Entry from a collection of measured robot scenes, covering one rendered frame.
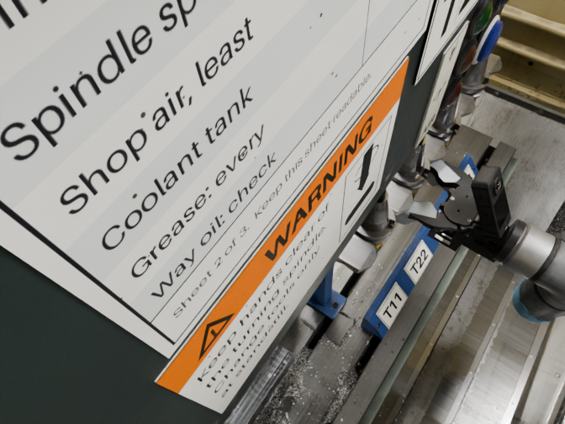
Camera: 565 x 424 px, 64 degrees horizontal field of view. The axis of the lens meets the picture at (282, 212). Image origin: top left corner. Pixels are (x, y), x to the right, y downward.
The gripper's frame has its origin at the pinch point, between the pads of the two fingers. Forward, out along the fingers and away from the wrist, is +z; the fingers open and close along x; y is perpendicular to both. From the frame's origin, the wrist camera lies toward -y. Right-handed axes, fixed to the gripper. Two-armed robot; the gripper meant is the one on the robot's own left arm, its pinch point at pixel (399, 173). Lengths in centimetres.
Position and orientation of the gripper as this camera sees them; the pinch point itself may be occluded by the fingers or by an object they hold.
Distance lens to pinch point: 76.7
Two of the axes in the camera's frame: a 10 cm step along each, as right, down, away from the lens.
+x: 5.8, -7.4, 3.5
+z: -8.1, -5.0, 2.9
